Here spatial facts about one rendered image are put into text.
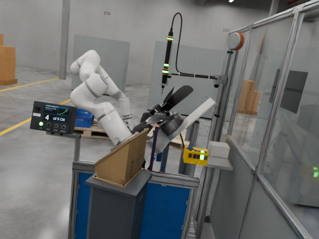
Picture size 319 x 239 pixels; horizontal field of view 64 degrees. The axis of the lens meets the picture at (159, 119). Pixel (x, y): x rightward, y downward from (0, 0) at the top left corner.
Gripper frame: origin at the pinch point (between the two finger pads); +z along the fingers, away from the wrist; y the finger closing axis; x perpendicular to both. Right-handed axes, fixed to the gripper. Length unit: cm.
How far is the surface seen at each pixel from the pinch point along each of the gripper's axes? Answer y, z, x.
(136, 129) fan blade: 6.8, -2.7, -4.1
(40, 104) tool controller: -33, -41, 49
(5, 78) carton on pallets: 630, -62, 492
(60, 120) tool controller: -36, -28, 37
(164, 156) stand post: 15.5, 27.8, -24.0
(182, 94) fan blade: 13, -25, -46
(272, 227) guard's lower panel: -75, 40, -82
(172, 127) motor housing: 5.1, -0.5, -34.5
